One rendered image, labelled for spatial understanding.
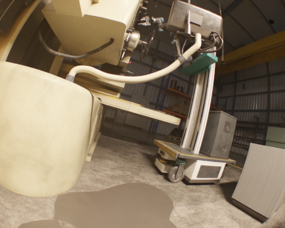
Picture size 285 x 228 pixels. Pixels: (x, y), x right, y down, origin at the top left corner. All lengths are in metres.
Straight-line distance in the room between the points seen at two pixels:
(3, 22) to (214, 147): 1.97
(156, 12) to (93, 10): 8.53
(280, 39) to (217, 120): 7.06
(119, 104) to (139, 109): 0.29
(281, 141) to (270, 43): 4.96
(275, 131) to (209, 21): 4.92
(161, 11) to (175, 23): 8.46
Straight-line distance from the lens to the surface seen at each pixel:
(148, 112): 1.82
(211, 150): 1.49
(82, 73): 1.68
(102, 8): 0.93
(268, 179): 1.13
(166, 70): 0.69
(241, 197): 1.24
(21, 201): 0.74
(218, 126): 1.49
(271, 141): 5.53
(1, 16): 0.88
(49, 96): 0.58
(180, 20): 0.83
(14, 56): 0.98
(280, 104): 9.84
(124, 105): 1.76
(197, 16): 0.87
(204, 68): 1.71
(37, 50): 1.27
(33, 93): 0.58
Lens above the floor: 0.51
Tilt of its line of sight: 3 degrees up
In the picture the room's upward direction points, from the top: 15 degrees clockwise
